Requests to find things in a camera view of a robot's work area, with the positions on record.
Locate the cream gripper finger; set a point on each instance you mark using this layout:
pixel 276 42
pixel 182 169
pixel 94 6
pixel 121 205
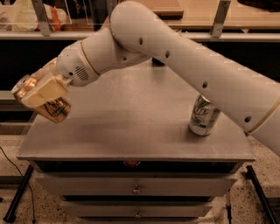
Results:
pixel 48 69
pixel 47 89

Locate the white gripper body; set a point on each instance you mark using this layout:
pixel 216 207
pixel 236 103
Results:
pixel 73 66

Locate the orange LaCroix can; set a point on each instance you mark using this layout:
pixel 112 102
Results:
pixel 55 110

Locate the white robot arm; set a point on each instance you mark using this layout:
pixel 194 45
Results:
pixel 136 34

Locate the blue Pepsi can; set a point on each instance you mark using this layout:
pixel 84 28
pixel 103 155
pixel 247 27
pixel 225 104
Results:
pixel 157 62

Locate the green white 7UP can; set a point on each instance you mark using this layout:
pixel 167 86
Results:
pixel 204 116

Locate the orange white plastic bag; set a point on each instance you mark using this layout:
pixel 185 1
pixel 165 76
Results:
pixel 20 16

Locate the grey drawer cabinet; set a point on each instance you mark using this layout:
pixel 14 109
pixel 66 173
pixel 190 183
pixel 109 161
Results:
pixel 134 123

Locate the upper grey drawer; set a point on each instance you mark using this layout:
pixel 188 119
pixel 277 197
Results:
pixel 70 184

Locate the grey drawer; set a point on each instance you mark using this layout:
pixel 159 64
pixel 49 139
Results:
pixel 136 209
pixel 70 184

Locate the wooden board on shelf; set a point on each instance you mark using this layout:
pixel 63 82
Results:
pixel 166 8

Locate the lower grey drawer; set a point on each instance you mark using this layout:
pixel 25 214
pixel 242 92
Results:
pixel 136 209

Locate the black left stand leg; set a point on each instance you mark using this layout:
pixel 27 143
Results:
pixel 10 216

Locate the black stand leg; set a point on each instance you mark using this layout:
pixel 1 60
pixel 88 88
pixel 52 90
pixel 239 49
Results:
pixel 270 206
pixel 10 216

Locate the black right stand leg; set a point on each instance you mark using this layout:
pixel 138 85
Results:
pixel 270 206

